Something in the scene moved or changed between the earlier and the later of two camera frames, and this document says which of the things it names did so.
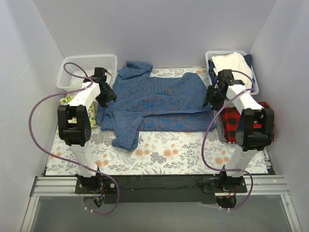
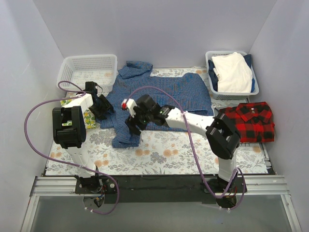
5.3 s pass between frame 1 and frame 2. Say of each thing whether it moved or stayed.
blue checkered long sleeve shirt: stayed
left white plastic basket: stayed
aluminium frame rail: stayed
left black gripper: moved
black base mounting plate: stayed
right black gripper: moved
